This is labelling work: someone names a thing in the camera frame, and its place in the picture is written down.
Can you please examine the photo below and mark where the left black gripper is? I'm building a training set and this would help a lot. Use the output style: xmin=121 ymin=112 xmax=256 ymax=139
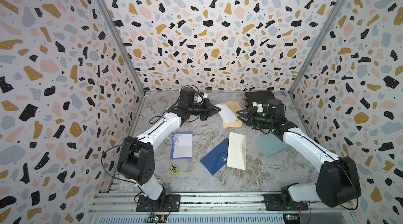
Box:
xmin=188 ymin=99 xmax=221 ymax=121

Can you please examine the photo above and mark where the yellow envelope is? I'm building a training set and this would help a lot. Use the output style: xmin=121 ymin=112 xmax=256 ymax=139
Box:
xmin=217 ymin=102 xmax=243 ymax=128

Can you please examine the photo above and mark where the white letter paper green border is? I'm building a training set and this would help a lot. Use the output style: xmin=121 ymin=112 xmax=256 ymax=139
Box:
xmin=216 ymin=104 xmax=237 ymax=124

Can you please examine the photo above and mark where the light teal envelope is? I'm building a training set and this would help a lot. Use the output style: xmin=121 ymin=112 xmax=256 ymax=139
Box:
xmin=256 ymin=134 xmax=290 ymax=157

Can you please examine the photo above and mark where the cream envelope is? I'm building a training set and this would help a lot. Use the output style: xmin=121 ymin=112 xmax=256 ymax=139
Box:
xmin=227 ymin=132 xmax=247 ymax=170

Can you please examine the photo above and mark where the white letter paper blue border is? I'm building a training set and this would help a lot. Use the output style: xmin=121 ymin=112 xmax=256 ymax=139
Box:
xmin=171 ymin=132 xmax=193 ymax=160

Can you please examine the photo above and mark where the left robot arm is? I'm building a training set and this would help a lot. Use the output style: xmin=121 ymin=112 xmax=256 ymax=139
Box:
xmin=116 ymin=86 xmax=221 ymax=202

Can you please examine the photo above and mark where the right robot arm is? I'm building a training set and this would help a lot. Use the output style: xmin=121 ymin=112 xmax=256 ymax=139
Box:
xmin=237 ymin=99 xmax=362 ymax=208

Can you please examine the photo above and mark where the dark blue envelope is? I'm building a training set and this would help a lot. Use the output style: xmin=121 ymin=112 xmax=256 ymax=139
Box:
xmin=200 ymin=138 xmax=229 ymax=176

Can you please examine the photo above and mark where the black briefcase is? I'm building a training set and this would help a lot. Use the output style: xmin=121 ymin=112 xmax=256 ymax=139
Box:
xmin=245 ymin=90 xmax=282 ymax=112

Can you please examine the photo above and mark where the small yellow round sticker toy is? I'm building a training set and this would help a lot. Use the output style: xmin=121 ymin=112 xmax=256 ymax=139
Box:
xmin=170 ymin=164 xmax=179 ymax=176

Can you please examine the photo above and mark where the glittery silver tube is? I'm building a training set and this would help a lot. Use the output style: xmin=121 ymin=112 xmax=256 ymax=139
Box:
xmin=162 ymin=183 xmax=172 ymax=195

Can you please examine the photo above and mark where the small circuit board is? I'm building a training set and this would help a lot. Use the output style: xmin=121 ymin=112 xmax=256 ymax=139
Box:
xmin=147 ymin=214 xmax=168 ymax=224

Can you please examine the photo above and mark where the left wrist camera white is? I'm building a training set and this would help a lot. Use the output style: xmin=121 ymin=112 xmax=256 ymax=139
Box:
xmin=195 ymin=92 xmax=208 ymax=102

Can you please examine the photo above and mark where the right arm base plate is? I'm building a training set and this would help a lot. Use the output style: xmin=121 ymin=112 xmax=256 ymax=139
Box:
xmin=263 ymin=194 xmax=309 ymax=211

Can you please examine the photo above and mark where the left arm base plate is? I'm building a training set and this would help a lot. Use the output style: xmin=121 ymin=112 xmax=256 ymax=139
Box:
xmin=136 ymin=194 xmax=181 ymax=212

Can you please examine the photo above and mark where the aluminium front rail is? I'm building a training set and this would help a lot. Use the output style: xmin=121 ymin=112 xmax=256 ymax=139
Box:
xmin=88 ymin=192 xmax=359 ymax=224

